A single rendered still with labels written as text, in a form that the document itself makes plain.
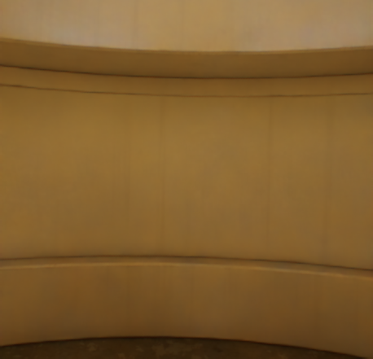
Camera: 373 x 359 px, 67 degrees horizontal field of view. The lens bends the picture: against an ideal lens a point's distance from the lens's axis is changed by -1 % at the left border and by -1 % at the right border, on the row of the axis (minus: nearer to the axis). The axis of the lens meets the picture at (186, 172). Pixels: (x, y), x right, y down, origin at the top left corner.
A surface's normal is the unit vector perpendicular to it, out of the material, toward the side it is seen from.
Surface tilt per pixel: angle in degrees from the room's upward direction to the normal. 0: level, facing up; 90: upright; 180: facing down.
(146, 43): 90
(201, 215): 90
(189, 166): 90
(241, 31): 90
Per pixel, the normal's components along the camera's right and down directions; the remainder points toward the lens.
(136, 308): 0.07, 0.01
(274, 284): -0.18, 0.00
